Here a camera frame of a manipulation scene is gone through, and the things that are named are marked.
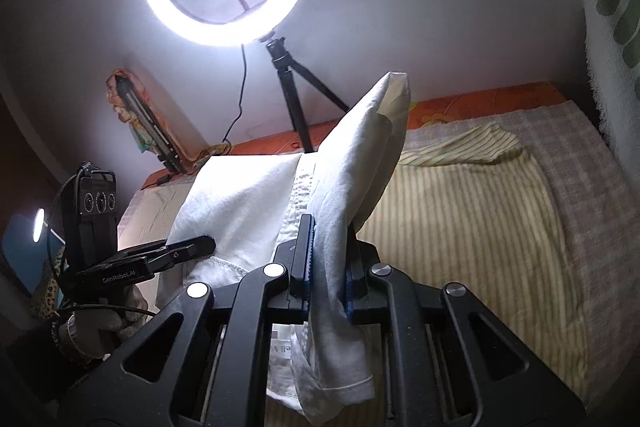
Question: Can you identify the white desk lamp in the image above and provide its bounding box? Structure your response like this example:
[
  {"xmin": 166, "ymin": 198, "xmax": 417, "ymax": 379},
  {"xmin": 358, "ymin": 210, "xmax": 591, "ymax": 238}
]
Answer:
[{"xmin": 32, "ymin": 207, "xmax": 63, "ymax": 244}]

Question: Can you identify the black folded stand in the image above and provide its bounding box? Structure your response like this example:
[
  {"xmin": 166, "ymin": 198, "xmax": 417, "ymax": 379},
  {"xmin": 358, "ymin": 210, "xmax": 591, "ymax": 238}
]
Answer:
[{"xmin": 115, "ymin": 76, "xmax": 185, "ymax": 174}]

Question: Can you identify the leopard print cloth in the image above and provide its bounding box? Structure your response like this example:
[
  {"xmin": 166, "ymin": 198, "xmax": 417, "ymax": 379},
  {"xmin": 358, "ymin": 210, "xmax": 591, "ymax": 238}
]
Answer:
[{"xmin": 29, "ymin": 247, "xmax": 70, "ymax": 319}]

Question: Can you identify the black tripod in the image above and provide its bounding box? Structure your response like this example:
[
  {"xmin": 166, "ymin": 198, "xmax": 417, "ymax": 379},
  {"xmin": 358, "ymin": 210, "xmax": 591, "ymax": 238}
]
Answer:
[{"xmin": 256, "ymin": 34, "xmax": 351, "ymax": 154}]

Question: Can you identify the colourful hanging cloth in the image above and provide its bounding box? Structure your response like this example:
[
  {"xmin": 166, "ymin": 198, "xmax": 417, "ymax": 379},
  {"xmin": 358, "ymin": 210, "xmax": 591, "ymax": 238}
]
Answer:
[{"xmin": 105, "ymin": 68, "xmax": 182, "ymax": 172}]

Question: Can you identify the orange patterned mattress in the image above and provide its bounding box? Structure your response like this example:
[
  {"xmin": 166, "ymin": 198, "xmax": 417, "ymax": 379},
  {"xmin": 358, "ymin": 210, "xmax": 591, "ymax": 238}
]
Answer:
[{"xmin": 141, "ymin": 82, "xmax": 571, "ymax": 188}]

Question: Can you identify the yellow striped bed sheet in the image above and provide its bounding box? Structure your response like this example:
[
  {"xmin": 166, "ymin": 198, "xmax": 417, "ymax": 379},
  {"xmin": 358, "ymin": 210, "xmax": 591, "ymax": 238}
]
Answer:
[{"xmin": 117, "ymin": 124, "xmax": 590, "ymax": 427}]

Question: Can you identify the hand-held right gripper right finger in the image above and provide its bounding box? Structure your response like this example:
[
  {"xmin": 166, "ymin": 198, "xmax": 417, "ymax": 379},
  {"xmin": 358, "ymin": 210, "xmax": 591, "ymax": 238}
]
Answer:
[{"xmin": 341, "ymin": 227, "xmax": 587, "ymax": 427}]

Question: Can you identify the person's left hand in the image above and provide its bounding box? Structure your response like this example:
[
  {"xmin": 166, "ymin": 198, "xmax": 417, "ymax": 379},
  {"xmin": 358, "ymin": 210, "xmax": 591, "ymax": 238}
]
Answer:
[{"xmin": 59, "ymin": 283, "xmax": 151, "ymax": 360}]

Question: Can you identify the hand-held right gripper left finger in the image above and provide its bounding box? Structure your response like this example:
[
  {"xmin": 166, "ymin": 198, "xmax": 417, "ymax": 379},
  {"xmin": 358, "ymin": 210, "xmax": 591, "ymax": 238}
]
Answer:
[{"xmin": 57, "ymin": 214, "xmax": 317, "ymax": 427}]

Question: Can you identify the black ring light cable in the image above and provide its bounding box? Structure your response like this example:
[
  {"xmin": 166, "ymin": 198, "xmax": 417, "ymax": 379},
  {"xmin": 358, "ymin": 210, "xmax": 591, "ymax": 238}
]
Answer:
[{"xmin": 221, "ymin": 43, "xmax": 248, "ymax": 154}]

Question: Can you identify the white green patterned towel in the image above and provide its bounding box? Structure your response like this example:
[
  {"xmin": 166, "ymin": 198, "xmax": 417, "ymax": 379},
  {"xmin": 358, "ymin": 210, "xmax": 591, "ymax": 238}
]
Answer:
[{"xmin": 564, "ymin": 0, "xmax": 640, "ymax": 158}]

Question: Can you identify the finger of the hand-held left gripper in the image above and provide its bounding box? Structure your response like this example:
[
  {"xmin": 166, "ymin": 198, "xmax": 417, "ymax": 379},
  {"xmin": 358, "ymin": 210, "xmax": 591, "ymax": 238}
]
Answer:
[
  {"xmin": 117, "ymin": 240, "xmax": 170, "ymax": 259},
  {"xmin": 145, "ymin": 234, "xmax": 217, "ymax": 269}
]

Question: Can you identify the white shirt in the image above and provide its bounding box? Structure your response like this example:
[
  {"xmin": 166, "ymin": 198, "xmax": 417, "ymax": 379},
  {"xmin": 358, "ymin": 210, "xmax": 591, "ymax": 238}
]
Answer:
[{"xmin": 155, "ymin": 71, "xmax": 413, "ymax": 413}]

